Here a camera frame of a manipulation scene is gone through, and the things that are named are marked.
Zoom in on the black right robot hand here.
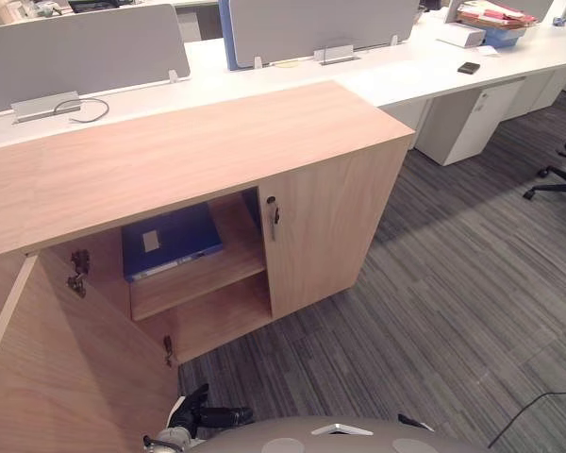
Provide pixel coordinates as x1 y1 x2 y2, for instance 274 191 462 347
397 412 435 433

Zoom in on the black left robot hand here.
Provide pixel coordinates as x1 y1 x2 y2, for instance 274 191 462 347
167 382 255 433

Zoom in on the wooden cabinet shelf board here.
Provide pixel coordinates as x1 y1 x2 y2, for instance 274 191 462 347
129 195 268 323

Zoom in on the wooden cabinet door with hinges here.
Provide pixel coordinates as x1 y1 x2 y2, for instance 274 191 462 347
0 249 181 453

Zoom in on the blue folder with white label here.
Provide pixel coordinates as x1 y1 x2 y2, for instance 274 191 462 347
121 202 225 285

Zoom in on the light wooden office cabinet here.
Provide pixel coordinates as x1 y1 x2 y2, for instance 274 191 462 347
0 79 416 367

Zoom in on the black office chair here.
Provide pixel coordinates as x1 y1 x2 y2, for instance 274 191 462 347
522 114 566 233

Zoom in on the white office desk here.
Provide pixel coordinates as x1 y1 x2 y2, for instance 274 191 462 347
0 12 566 155

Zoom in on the white under-desk cabinet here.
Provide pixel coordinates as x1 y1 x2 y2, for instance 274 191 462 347
503 64 566 122

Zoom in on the grey robot torso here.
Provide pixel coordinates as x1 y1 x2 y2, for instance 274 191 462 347
188 414 494 453

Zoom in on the grey desk partition screen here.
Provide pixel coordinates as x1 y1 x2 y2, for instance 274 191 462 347
0 3 191 117

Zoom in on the white cardboard box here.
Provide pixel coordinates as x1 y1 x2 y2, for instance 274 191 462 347
435 21 488 50

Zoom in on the blue paper tray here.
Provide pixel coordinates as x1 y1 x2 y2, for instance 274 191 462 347
479 23 525 50

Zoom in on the grey partition screen blue edge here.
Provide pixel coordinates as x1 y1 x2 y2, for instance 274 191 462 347
217 0 422 73

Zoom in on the black keyboard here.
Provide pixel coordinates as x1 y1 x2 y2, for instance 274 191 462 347
67 0 134 14

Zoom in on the black floor cable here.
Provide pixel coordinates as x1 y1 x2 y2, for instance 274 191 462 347
487 348 566 449

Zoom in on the silver cabinet door handle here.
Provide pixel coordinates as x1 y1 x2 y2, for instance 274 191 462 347
265 196 280 243

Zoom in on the wooden cabinet door with handle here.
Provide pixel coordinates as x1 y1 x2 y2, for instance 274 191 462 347
258 143 409 320

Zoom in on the white pedestal drawer unit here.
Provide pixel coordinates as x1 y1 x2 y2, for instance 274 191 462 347
413 77 527 168

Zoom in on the grey cable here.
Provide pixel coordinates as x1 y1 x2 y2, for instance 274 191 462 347
54 96 111 125

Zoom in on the silver desk cable flap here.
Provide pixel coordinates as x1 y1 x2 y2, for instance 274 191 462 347
312 44 362 66
9 91 83 126

